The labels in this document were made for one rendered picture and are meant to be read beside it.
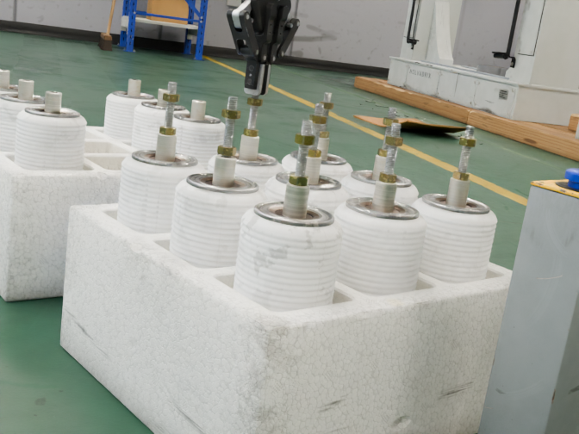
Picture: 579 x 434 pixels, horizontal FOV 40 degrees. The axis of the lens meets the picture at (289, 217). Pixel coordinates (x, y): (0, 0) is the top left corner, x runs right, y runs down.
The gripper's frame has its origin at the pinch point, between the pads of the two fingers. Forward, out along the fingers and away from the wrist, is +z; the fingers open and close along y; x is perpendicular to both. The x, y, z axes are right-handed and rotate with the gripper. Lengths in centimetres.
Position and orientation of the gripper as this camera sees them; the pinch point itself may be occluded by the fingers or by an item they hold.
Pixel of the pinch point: (257, 78)
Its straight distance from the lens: 98.2
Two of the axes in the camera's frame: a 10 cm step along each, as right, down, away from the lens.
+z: -1.4, 9.6, 2.4
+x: -8.5, -2.4, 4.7
